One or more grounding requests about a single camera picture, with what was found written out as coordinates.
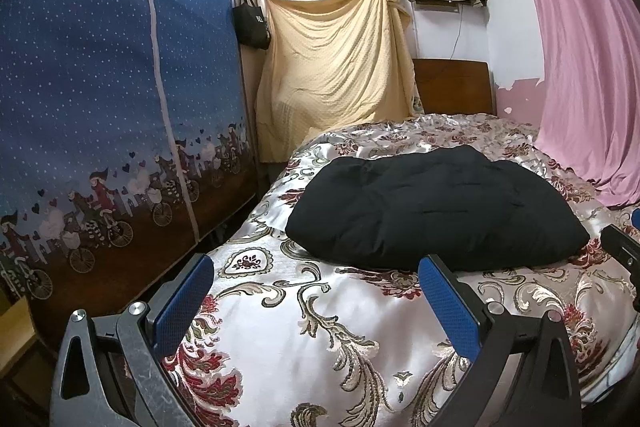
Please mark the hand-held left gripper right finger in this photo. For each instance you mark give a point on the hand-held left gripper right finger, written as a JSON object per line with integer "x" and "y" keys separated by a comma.
{"x": 450, "y": 312}

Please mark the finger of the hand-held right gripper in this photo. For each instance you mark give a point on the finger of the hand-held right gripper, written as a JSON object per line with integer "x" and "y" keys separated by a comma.
{"x": 636, "y": 217}
{"x": 622, "y": 249}

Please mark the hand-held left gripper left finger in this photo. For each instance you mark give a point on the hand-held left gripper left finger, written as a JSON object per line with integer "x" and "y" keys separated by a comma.
{"x": 182, "y": 302}

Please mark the black jacket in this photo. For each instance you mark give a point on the black jacket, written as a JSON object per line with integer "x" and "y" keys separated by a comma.
{"x": 425, "y": 207}

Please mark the floral satin bedspread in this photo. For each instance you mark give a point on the floral satin bedspread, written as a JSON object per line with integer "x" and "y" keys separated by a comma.
{"x": 300, "y": 347}

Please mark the pink curtain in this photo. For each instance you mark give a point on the pink curtain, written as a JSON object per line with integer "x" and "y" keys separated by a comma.
{"x": 590, "y": 57}

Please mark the wooden furniture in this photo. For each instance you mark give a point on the wooden furniture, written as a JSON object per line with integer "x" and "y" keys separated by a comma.
{"x": 17, "y": 357}

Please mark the floral pillow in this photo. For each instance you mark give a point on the floral pillow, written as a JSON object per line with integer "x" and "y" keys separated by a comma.
{"x": 416, "y": 104}

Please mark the wooden headboard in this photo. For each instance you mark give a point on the wooden headboard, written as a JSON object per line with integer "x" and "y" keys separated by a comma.
{"x": 452, "y": 87}

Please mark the blue fabric wardrobe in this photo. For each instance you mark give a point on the blue fabric wardrobe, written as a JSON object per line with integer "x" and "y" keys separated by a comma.
{"x": 90, "y": 82}

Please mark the beige hanging cloth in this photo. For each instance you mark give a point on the beige hanging cloth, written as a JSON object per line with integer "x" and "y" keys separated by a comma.
{"x": 330, "y": 67}

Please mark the black hanging bag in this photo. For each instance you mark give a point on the black hanging bag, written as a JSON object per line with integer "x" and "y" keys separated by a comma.
{"x": 251, "y": 24}

